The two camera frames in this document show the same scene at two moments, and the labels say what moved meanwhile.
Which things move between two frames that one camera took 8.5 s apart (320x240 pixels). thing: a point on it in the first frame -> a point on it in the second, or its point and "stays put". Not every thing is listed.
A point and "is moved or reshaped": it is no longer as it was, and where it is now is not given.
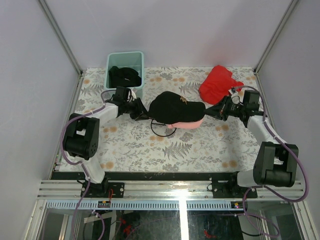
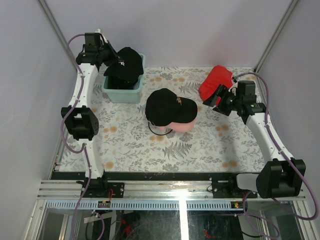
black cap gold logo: x=168 y=107 is moved or reshaped
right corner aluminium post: x=290 y=7 stays put
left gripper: x=139 y=109 -> x=113 y=57
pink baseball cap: x=185 y=125 is moved or reshaped
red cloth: x=215 y=86 stays put
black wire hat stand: x=160 y=124 is moved or reshaped
